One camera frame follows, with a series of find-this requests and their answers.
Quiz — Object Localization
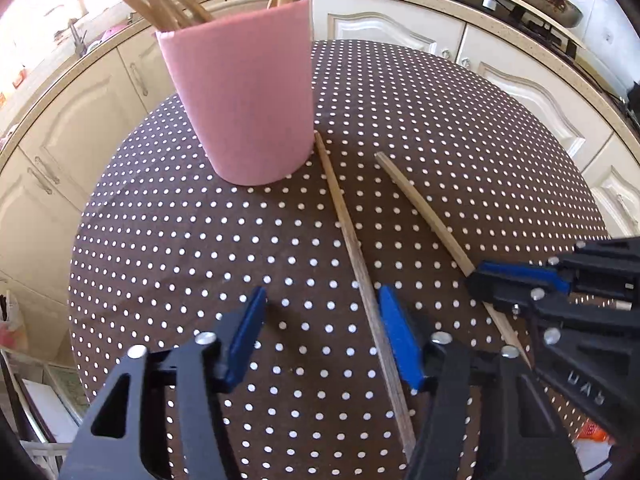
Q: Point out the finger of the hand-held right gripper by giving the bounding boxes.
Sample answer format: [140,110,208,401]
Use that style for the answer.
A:
[467,266,640,333]
[480,237,640,297]

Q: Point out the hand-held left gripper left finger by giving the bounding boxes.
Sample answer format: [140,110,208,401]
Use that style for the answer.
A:
[59,286,268,480]

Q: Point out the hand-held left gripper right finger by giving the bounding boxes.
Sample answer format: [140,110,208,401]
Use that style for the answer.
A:
[379,284,583,480]

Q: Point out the slim wooden chopstick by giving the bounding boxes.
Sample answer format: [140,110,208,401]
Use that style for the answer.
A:
[313,131,418,462]
[375,151,532,368]

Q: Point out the pink cup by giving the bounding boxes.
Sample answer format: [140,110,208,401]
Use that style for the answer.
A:
[155,0,316,187]

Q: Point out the orange packet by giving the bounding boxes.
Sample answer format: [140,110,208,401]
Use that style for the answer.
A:
[575,420,615,443]

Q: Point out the brown polka dot tablecloth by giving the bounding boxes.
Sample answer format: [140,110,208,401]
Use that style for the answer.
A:
[67,39,613,480]

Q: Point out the white storage rack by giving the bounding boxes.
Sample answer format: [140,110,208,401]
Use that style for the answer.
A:
[0,347,96,466]

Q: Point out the white plastic bag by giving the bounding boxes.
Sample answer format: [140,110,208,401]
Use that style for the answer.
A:
[0,290,28,353]

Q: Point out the steel sink faucet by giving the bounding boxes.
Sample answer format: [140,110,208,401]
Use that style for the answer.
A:
[67,19,90,57]

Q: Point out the black power cord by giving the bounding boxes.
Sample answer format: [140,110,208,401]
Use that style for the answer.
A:
[607,82,640,126]

